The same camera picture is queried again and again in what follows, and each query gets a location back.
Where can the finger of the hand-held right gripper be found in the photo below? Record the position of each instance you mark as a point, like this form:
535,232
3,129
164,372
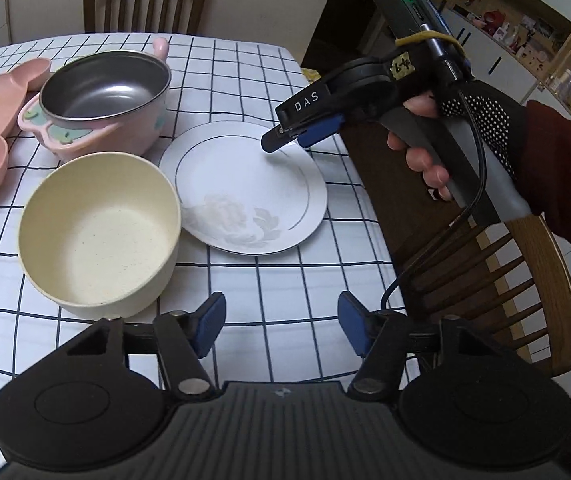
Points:
280,140
321,130

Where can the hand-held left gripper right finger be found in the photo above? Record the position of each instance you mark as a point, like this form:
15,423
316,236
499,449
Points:
353,322

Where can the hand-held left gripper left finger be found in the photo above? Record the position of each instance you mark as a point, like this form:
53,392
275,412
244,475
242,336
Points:
210,322

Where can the white floral plate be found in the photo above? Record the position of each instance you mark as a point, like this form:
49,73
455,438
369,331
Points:
235,180

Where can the pink bowl with steel liner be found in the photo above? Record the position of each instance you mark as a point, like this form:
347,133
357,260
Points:
105,85

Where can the person's right forearm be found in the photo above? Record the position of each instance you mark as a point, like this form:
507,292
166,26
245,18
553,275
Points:
565,175

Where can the person's right hand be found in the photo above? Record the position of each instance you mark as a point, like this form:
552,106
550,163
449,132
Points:
418,157

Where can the white checked tablecloth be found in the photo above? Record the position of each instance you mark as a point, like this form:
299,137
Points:
275,290

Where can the cream speckled bowl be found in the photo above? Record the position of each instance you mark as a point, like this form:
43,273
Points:
98,240

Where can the light spindle-back wooden chair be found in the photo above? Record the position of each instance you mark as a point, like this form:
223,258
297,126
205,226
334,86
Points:
545,270

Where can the white wall cabinet with shelves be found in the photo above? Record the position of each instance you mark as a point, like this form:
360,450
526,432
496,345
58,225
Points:
560,5

